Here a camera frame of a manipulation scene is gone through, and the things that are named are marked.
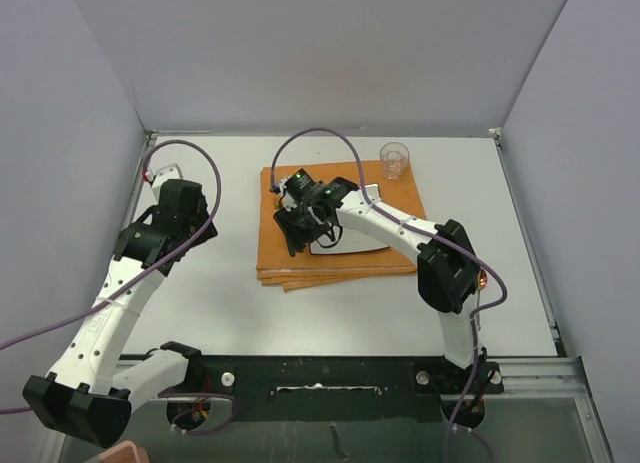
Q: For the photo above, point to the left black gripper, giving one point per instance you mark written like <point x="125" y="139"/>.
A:
<point x="207" y="234"/>

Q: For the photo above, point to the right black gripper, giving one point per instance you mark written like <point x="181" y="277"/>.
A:
<point x="300" y="237"/>

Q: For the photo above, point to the white square plate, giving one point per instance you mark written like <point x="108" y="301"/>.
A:
<point x="342" y="238"/>

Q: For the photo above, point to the orange cloth napkin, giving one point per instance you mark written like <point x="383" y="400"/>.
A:
<point x="275" y="265"/>

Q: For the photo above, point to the clear drinking glass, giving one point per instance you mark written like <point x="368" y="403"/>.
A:
<point x="394" y="157"/>

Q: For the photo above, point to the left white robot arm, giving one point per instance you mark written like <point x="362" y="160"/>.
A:
<point x="82" y="395"/>

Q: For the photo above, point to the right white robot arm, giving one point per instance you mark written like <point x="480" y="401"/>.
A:
<point x="443" y="255"/>

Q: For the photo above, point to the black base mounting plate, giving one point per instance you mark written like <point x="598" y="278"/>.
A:
<point x="332" y="389"/>

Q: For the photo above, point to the copper bowl spoon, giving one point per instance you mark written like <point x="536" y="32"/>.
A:
<point x="482" y="281"/>

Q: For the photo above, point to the pink box corner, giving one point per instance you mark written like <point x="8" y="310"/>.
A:
<point x="124" y="452"/>

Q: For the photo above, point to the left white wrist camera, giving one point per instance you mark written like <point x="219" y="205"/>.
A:
<point x="155" y="179"/>

